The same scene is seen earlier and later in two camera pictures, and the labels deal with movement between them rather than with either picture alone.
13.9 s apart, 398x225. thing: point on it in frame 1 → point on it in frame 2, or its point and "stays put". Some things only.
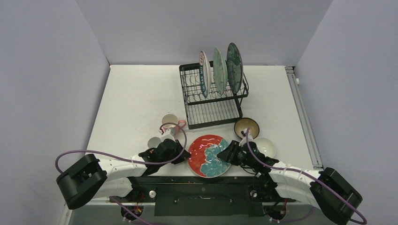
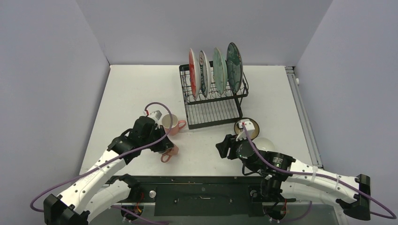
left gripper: [183, 157] → [164, 144]
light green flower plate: [220, 71] stays put
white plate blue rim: [205, 73] stays put
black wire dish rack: [216, 108] stays put
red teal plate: [203, 161] → [194, 74]
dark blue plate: [234, 67] stays put
